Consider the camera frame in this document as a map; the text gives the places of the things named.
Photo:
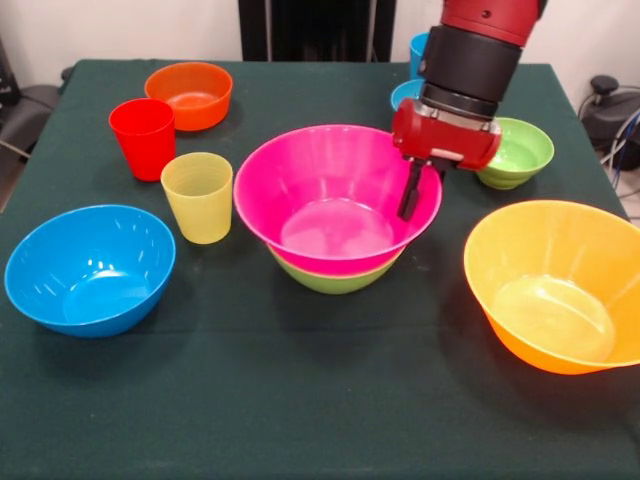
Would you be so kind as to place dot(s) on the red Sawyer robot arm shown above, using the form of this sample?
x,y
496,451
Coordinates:
x,y
470,65

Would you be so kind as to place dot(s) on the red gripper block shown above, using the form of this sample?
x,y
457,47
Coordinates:
x,y
445,142

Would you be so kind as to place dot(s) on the dark green tablecloth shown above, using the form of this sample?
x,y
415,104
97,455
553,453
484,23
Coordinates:
x,y
300,375

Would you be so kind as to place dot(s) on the large pink bowl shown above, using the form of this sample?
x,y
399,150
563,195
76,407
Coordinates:
x,y
320,175

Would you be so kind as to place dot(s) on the large green bowl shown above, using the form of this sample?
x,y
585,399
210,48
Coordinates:
x,y
330,285

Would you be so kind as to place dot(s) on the small red-orange bowl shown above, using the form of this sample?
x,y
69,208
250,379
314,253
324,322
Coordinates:
x,y
200,80

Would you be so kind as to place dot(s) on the small blue bowl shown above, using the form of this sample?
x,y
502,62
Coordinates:
x,y
405,95

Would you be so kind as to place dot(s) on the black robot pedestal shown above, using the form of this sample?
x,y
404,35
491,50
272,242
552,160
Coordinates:
x,y
310,25

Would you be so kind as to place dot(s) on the red cup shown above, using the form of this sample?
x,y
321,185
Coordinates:
x,y
145,145

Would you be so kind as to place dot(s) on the yellow cup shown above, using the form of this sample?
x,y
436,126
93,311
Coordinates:
x,y
200,210

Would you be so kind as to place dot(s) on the large orange bowl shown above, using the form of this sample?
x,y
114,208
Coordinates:
x,y
550,250

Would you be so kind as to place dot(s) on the small green bowl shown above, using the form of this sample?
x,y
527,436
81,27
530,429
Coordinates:
x,y
525,155

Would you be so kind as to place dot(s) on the blue cup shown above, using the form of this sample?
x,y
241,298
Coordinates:
x,y
417,55

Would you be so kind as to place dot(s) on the large blue bowl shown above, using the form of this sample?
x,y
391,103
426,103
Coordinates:
x,y
90,270

